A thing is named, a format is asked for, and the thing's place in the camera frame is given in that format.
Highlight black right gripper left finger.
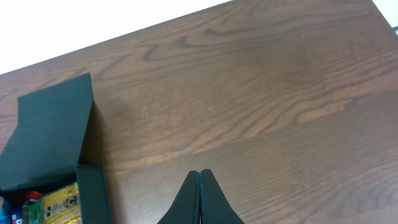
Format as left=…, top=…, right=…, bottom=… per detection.
left=158, top=170, right=200, bottom=224

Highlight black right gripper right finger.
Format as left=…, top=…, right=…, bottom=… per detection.
left=200, top=169, right=244, bottom=224

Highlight yellow Hacks candy bag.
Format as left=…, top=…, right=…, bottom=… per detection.
left=43, top=182, right=83, bottom=224

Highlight green red wafer bar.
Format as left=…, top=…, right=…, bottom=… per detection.
left=22, top=198, right=44, bottom=224

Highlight dark green gift box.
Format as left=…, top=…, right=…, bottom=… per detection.
left=1, top=73, right=111, bottom=224

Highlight Dairy Milk chocolate bar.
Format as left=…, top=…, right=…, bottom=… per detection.
left=11, top=212, right=23, bottom=224

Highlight blue Oreo cookie pack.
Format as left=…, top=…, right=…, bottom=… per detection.
left=0, top=197, right=12, bottom=224

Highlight red Hacks candy bag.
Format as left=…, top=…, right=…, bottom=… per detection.
left=9, top=190, right=43, bottom=205

